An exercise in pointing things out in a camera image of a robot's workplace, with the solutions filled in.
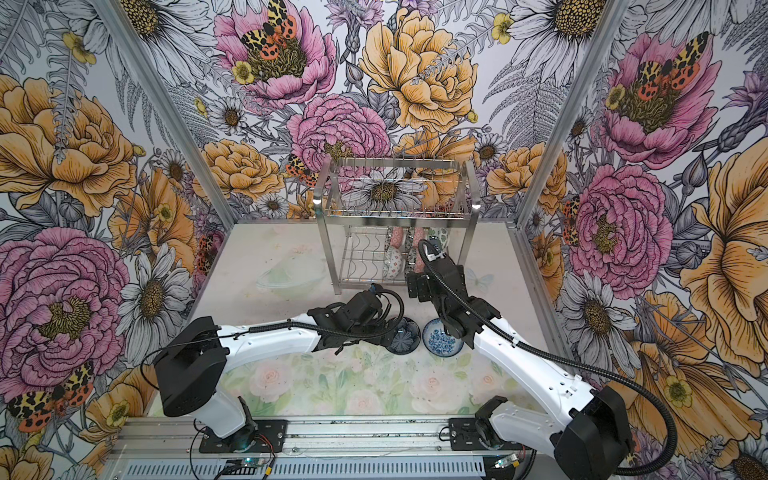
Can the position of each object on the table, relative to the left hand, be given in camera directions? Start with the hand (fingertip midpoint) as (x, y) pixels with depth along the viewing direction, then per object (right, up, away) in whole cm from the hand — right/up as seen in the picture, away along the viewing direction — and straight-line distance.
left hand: (380, 333), depth 85 cm
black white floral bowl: (+12, +27, +17) cm, 34 cm away
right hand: (+13, +16, -5) cm, 21 cm away
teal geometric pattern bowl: (+3, +19, +9) cm, 21 cm away
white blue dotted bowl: (+17, -4, +4) cm, 18 cm away
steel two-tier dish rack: (-5, +40, +38) cm, 55 cm away
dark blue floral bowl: (+7, -3, +4) cm, 9 cm away
